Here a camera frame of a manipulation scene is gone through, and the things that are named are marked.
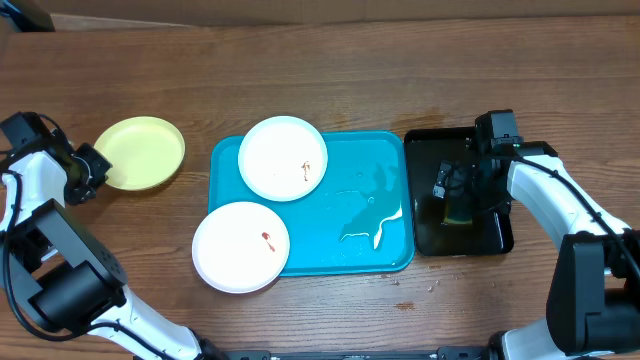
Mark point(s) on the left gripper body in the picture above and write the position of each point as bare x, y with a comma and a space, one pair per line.
91, 171

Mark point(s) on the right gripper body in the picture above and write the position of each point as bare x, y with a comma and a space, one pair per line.
483, 193

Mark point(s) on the green yellow sponge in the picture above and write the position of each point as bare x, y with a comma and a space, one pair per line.
458, 211

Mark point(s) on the white plate green rim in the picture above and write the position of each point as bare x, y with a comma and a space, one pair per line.
144, 152

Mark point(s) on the white plate pink rim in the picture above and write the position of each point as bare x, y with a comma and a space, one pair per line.
240, 247

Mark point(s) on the white plate blue rim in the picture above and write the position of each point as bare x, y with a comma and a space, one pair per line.
283, 158

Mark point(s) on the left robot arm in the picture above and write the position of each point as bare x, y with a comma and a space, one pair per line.
60, 282

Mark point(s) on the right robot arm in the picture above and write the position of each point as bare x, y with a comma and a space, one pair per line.
593, 304

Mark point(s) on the black rectangular water tray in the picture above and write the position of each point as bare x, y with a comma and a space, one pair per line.
429, 153

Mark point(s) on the teal plastic tray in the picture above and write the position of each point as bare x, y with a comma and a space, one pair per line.
357, 220

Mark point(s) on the dark object top left corner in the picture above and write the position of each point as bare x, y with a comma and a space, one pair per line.
27, 16

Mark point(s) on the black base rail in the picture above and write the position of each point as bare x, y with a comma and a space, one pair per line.
442, 353

